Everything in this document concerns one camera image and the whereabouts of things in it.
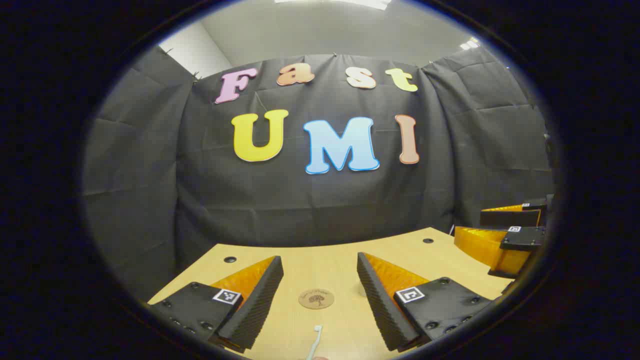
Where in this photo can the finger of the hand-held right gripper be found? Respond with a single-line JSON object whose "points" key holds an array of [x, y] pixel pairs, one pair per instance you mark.
{"points": [[522, 240], [510, 218]]}

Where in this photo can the white toothbrush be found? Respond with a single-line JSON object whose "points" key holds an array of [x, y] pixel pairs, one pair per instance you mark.
{"points": [[316, 332]]}

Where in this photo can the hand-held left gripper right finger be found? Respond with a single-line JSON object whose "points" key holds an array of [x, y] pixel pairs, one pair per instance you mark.
{"points": [[380, 310]]}

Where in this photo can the ceiling light panel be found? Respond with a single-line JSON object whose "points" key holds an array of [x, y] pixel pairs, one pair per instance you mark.
{"points": [[470, 44]]}

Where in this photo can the light wooden desktop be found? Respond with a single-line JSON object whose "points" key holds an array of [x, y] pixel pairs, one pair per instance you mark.
{"points": [[325, 270]]}

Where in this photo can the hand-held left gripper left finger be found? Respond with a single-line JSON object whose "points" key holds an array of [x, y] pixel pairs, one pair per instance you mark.
{"points": [[255, 310]]}

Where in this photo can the round brown cork coaster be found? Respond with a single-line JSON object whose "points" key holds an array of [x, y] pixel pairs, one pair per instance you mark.
{"points": [[316, 299]]}

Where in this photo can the black backdrop cloth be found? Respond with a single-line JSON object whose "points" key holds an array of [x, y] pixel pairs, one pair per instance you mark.
{"points": [[300, 200]]}

